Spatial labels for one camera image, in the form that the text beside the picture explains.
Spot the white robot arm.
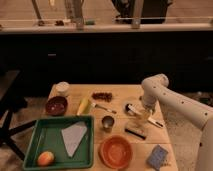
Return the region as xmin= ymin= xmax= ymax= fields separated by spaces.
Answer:
xmin=141 ymin=74 xmax=213 ymax=171

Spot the small metal cup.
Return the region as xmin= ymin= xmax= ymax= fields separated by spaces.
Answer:
xmin=102 ymin=116 xmax=115 ymax=131

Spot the beige black scrub block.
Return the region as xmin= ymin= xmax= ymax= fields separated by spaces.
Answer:
xmin=125 ymin=122 xmax=147 ymax=140

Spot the blue sponge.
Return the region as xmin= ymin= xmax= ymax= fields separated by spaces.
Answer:
xmin=147 ymin=145 xmax=168 ymax=171

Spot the orange plastic bowl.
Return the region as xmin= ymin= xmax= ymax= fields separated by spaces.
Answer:
xmin=99 ymin=135 xmax=133 ymax=169

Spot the metal spoon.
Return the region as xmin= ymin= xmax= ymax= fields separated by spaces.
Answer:
xmin=91 ymin=102 xmax=117 ymax=114

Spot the yellow corn cob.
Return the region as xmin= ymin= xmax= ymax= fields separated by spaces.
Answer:
xmin=77 ymin=98 xmax=91 ymax=115

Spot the grey folded cloth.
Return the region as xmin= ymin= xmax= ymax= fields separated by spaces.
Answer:
xmin=61 ymin=121 xmax=87 ymax=157

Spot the white round container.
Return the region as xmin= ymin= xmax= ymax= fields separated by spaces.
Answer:
xmin=56 ymin=82 xmax=70 ymax=97

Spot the dark red bowl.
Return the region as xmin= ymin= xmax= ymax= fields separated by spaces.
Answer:
xmin=45 ymin=96 xmax=68 ymax=116

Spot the orange apple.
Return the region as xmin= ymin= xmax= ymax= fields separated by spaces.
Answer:
xmin=37 ymin=151 xmax=54 ymax=166

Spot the black chair base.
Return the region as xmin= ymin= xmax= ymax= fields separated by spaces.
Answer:
xmin=0 ymin=96 xmax=37 ymax=161

